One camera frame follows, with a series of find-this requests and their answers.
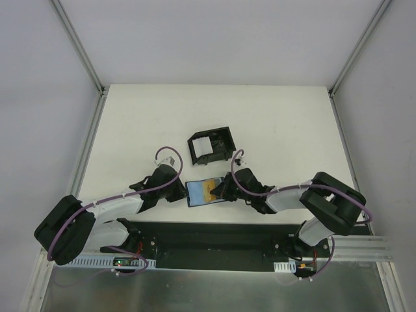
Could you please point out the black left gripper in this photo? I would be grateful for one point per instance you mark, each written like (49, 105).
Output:
(177, 190)

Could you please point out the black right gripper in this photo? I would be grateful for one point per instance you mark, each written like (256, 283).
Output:
(228, 187)

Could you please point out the blue leather card holder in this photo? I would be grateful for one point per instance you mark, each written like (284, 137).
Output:
(195, 192)

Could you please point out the black plastic card tray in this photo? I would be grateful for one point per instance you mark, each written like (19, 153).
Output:
(222, 144)

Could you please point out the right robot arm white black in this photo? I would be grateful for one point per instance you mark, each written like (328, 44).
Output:
(335, 206)

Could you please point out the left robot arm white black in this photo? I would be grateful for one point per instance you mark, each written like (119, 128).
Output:
(71, 228)

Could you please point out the white cards stack in tray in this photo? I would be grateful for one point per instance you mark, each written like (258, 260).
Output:
(202, 146)

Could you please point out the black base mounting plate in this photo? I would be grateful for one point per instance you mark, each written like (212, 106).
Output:
(203, 246)

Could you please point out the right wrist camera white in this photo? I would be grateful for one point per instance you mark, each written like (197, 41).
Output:
(239, 162)

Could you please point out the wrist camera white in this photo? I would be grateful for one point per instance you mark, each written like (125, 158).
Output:
(239, 162)
(169, 161)

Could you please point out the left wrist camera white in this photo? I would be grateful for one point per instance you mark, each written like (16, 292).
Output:
(169, 161)

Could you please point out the right white cable duct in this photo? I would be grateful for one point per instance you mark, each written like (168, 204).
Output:
(285, 267)

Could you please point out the white cable duct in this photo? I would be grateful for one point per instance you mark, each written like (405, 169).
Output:
(285, 267)
(110, 261)

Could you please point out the left white cable duct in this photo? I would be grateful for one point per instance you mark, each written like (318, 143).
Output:
(110, 261)

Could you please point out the left aluminium frame post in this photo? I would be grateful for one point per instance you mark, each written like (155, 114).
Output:
(77, 45)

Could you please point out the aluminium frame post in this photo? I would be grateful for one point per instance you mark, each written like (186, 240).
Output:
(77, 45)
(369, 30)

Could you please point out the right aluminium frame post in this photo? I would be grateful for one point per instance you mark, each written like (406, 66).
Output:
(369, 30)

